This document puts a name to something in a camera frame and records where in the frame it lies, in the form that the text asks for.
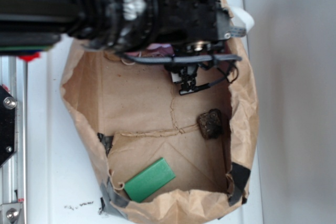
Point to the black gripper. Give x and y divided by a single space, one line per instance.
185 23

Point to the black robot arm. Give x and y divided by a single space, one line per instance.
29 26

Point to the dark brown rough chunk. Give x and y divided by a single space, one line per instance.
210 124

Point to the brown paper bag tray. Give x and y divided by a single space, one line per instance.
130 116

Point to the green rectangular block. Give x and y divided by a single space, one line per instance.
149 180

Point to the aluminium frame rail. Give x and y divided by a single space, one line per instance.
13 173

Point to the black mounting bracket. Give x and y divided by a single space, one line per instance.
7 125

